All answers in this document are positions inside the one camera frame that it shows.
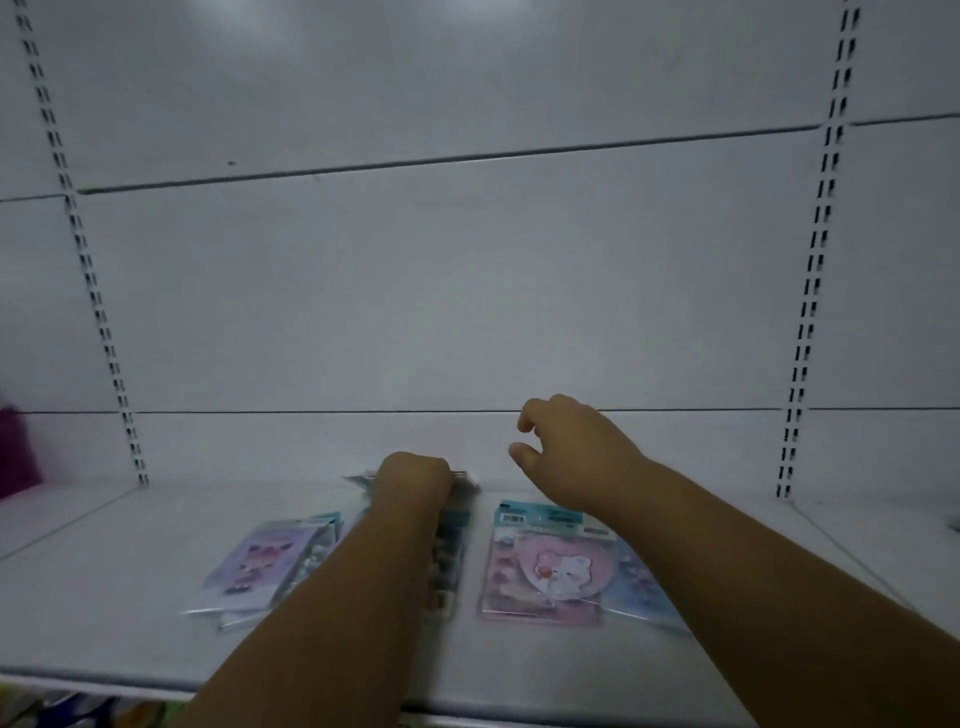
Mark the person's right hand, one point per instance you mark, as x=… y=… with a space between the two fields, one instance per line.
x=585 y=465

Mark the person's left hand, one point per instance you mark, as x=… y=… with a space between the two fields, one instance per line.
x=412 y=484

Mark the pink heart bear packet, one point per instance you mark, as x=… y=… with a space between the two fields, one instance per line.
x=562 y=562

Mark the purple cartoon packets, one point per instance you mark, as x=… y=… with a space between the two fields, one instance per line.
x=255 y=562

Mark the person's right forearm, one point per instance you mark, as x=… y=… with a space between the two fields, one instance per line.
x=787 y=622

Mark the person's left forearm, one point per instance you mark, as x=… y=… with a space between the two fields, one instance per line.
x=337 y=637

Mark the group of magenta liquid bottles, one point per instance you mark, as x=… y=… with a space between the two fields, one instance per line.
x=16 y=457

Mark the group of soda cans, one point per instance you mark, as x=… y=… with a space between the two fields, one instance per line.
x=67 y=712

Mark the white slotted upright rail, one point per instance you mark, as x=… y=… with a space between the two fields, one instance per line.
x=75 y=225
x=820 y=225

